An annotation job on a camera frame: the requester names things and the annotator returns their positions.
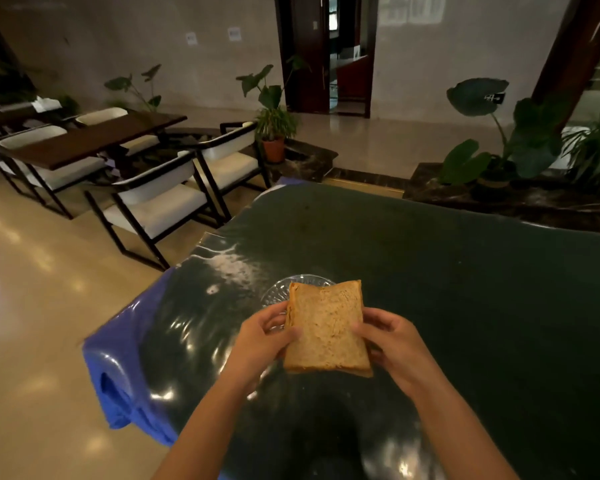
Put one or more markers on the white cushioned black frame chair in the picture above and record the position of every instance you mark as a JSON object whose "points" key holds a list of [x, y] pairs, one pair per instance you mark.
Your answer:
{"points": [[155, 202], [112, 122], [227, 157], [45, 164]]}

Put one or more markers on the dark wooden pillar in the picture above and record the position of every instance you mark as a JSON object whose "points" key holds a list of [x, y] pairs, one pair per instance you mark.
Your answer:
{"points": [[572, 54]]}

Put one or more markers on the dark marble planter ledge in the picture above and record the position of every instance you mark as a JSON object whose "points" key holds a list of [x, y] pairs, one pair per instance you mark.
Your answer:
{"points": [[510, 202]]}

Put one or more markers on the large leaf potted plant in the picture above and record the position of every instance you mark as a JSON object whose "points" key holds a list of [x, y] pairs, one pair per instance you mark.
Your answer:
{"points": [[505, 139]]}

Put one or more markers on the red armchair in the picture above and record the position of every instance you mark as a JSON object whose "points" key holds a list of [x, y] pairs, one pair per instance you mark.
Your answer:
{"points": [[352, 77]]}

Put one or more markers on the person's right forearm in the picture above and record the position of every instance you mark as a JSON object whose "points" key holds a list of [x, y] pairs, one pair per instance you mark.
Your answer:
{"points": [[462, 432]]}

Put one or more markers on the white tissue box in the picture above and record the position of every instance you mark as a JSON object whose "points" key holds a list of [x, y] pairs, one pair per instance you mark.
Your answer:
{"points": [[45, 103]]}

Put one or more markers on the blue plastic table cover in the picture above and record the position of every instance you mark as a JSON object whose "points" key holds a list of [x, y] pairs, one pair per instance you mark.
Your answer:
{"points": [[125, 364]]}

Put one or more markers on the white wall notice paper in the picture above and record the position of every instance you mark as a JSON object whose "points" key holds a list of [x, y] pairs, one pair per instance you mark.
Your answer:
{"points": [[191, 38], [234, 33]]}

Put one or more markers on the tall thin leafy plant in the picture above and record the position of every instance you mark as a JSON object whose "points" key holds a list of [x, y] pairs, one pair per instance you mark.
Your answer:
{"points": [[137, 87]]}

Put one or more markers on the person's right thumb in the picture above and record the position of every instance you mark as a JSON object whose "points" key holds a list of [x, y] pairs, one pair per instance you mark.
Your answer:
{"points": [[366, 338]]}

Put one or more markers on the clear glass plate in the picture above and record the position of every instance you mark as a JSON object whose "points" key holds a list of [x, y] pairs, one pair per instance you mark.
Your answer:
{"points": [[285, 289]]}

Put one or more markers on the dark wooden dining table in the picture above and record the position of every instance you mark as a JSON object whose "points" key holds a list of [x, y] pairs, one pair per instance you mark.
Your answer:
{"points": [[97, 137]]}

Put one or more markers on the potted plant in orange pot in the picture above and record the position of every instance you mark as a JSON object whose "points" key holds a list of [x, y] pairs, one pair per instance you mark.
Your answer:
{"points": [[275, 122]]}

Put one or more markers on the person's right hand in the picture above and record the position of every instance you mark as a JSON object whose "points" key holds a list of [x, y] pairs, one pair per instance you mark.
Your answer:
{"points": [[400, 352]]}

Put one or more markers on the dark wooden door frame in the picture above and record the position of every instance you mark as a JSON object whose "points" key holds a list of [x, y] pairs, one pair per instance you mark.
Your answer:
{"points": [[325, 52]]}

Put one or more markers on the person's left forearm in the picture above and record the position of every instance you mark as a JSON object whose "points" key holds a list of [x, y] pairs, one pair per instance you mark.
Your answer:
{"points": [[207, 427]]}

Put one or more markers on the brown bread slice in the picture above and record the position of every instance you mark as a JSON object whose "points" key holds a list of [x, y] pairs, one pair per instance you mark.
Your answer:
{"points": [[327, 327]]}

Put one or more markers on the person's left hand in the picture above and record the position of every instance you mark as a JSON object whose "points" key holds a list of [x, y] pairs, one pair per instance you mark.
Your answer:
{"points": [[256, 347]]}

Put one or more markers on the spiky green leafy plant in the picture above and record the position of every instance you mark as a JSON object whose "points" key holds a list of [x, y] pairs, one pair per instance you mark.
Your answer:
{"points": [[592, 152]]}

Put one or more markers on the person's left thumb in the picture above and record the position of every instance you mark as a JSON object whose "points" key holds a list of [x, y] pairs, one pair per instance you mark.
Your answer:
{"points": [[286, 338]]}

